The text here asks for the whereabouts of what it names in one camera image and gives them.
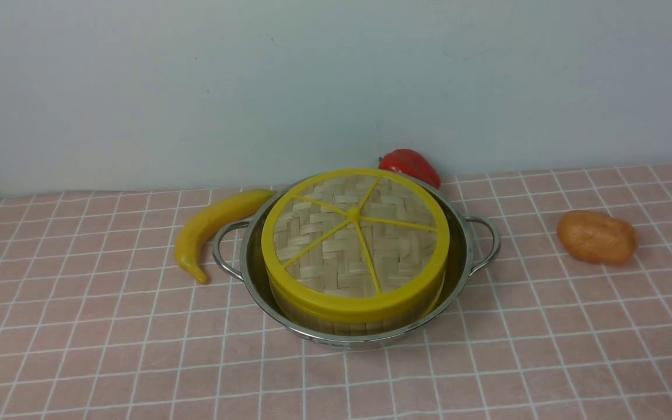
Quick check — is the yellow woven steamer lid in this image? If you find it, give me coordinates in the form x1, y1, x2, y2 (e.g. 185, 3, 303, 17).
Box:
260, 169, 451, 292

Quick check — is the stainless steel pot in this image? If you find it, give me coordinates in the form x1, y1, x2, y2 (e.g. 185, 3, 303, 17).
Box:
211, 175, 501, 350

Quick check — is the red bell pepper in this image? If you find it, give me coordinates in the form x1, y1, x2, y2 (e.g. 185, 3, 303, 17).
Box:
378, 148, 441, 189

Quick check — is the yellow plastic banana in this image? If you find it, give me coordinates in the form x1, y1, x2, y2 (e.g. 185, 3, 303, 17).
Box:
175, 189, 275, 285

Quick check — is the pink checkered tablecloth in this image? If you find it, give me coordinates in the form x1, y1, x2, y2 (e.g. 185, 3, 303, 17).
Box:
0, 164, 672, 419

